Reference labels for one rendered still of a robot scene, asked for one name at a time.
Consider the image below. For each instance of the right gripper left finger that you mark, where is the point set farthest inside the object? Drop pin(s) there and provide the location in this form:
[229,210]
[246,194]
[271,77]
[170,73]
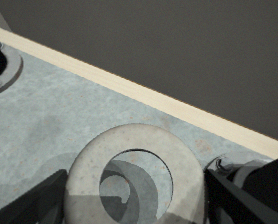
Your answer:
[43,203]

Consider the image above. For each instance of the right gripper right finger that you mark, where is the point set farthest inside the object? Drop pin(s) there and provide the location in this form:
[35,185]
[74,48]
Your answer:
[227,198]

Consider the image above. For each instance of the grey mottled flat plate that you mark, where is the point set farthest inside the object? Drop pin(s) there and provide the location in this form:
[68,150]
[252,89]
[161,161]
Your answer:
[48,115]

